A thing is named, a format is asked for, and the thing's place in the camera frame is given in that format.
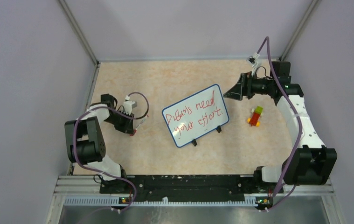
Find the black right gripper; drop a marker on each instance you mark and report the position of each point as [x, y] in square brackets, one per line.
[243, 87]

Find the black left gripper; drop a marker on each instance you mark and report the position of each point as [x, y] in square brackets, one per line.
[127, 127]

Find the white marker pen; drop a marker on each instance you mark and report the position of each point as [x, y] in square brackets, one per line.
[140, 124]

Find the blue framed whiteboard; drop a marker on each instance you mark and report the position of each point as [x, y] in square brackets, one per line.
[196, 115]

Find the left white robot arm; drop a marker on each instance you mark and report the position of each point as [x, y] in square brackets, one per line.
[84, 139]

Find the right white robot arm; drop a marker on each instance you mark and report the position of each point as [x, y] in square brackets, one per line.
[312, 161]

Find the colourful toy block figure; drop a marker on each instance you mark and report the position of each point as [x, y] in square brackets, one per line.
[256, 113]

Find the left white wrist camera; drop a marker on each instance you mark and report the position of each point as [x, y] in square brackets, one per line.
[128, 106]

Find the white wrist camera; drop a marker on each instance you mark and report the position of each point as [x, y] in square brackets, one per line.
[128, 106]
[253, 61]

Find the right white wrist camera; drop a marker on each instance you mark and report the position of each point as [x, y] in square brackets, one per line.
[253, 61]

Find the aluminium frame rail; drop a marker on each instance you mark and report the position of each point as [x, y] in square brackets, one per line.
[293, 205]

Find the white slotted cable duct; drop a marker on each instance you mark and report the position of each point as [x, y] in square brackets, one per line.
[114, 201]

